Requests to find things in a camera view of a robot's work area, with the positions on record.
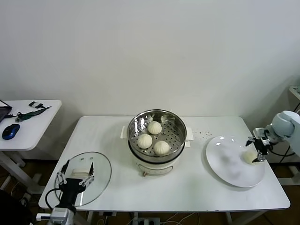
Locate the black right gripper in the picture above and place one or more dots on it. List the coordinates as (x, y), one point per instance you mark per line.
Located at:
(263, 147)

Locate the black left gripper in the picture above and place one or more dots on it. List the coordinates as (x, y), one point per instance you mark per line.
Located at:
(70, 185)

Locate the white steamed baozi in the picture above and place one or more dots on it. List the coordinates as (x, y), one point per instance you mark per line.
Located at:
(249, 157)
(161, 147)
(144, 141)
(154, 127)

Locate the round glass pot lid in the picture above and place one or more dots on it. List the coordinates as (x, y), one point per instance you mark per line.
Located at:
(100, 171)

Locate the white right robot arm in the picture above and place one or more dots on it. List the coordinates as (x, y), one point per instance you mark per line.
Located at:
(283, 124)

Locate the perforated steel steamer basket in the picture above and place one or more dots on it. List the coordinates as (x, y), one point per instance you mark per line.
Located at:
(140, 122)

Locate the large white plate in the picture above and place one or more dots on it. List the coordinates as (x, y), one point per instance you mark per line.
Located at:
(225, 164)

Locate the black under-table control box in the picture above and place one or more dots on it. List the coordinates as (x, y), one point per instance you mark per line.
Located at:
(110, 213)

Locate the white side table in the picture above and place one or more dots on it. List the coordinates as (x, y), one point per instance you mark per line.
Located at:
(42, 131)

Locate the cream electric cooking pot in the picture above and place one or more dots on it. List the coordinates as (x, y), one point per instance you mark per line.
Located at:
(154, 167)

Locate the blue black computer mouse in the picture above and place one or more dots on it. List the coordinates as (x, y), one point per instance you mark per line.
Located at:
(11, 131)

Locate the small black white device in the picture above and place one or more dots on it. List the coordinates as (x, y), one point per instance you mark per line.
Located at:
(35, 104)

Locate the white floor power strip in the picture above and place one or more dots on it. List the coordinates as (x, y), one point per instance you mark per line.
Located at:
(147, 221)

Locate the dark laptop computer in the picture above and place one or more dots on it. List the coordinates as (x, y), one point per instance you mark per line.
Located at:
(3, 112)

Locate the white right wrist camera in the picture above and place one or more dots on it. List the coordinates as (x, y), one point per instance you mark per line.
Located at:
(259, 132)

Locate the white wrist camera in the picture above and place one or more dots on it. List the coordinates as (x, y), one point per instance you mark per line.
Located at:
(259, 132)
(43, 216)

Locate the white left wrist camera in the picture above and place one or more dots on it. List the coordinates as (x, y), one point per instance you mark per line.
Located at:
(43, 216)

